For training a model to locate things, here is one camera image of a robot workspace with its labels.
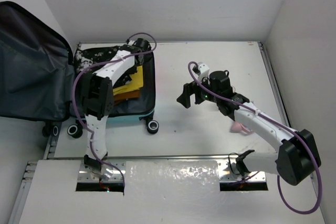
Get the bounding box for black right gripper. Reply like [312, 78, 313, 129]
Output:
[177, 73, 220, 108]

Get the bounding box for yellow shirt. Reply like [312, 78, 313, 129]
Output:
[113, 66, 143, 95]

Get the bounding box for orange brown garment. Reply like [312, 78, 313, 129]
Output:
[114, 89, 141, 103]

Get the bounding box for black white patterned jeans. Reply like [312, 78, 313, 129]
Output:
[74, 45, 148, 83]

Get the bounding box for pink pouch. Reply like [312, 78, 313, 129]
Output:
[230, 122, 253, 135]

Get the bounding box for pink and teal kids suitcase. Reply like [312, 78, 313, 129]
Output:
[1, 1, 156, 136]

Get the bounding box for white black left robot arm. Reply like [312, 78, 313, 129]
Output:
[72, 38, 155, 175]

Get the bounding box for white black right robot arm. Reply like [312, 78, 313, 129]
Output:
[177, 70, 321, 186]

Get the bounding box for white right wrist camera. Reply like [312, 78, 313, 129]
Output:
[193, 62, 209, 82]

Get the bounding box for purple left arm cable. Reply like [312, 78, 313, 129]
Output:
[71, 33, 158, 188]

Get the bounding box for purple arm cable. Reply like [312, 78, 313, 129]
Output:
[71, 33, 158, 188]
[187, 61, 323, 215]

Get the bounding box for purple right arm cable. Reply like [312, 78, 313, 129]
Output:
[187, 61, 323, 215]

